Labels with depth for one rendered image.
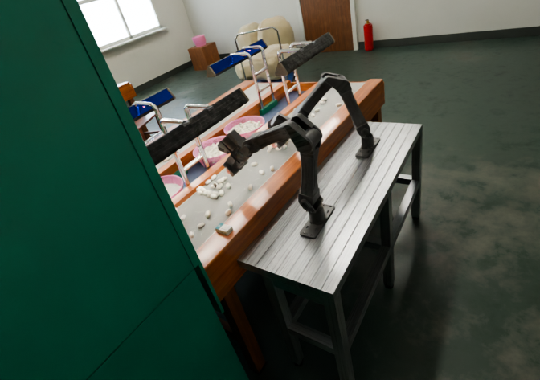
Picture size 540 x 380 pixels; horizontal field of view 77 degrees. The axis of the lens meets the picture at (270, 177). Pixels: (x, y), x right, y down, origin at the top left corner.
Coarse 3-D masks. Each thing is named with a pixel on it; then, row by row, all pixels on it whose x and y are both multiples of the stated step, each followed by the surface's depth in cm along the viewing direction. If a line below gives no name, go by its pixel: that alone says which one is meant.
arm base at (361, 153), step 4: (364, 140) 171; (368, 140) 170; (372, 140) 171; (376, 140) 179; (364, 144) 172; (368, 144) 171; (372, 144) 172; (376, 144) 176; (360, 148) 176; (364, 148) 174; (368, 148) 172; (372, 148) 173; (360, 152) 172; (364, 152) 172; (368, 152) 172; (356, 156) 171; (360, 156) 169; (364, 156) 169; (368, 156) 168
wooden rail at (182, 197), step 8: (312, 88) 242; (304, 96) 232; (296, 104) 223; (280, 112) 217; (288, 112) 218; (264, 128) 203; (224, 160) 180; (216, 168) 174; (224, 168) 177; (200, 176) 171; (208, 176) 169; (192, 184) 166; (200, 184) 165; (184, 192) 161; (192, 192) 162; (176, 200) 157; (184, 200) 158
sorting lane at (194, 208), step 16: (336, 96) 226; (320, 112) 210; (288, 144) 184; (256, 160) 177; (272, 160) 173; (224, 176) 171; (240, 176) 167; (256, 176) 164; (224, 192) 158; (240, 192) 155; (192, 208) 153; (208, 208) 150; (224, 208) 147; (192, 224) 143; (208, 224) 140; (192, 240) 134
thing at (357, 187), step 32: (352, 128) 199; (384, 128) 190; (416, 128) 182; (352, 160) 170; (384, 160) 164; (320, 192) 153; (352, 192) 148; (384, 192) 143; (288, 224) 140; (352, 224) 132; (256, 256) 129; (288, 256) 125; (320, 256) 122; (352, 256) 118; (320, 288) 110
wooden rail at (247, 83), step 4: (248, 80) 295; (252, 80) 292; (240, 84) 290; (244, 84) 287; (248, 84) 285; (252, 84) 288; (232, 88) 285; (236, 88) 283; (244, 88) 281; (228, 92) 278; (220, 96) 274; (216, 100) 268; (196, 112) 254; (172, 128) 238; (148, 144) 223
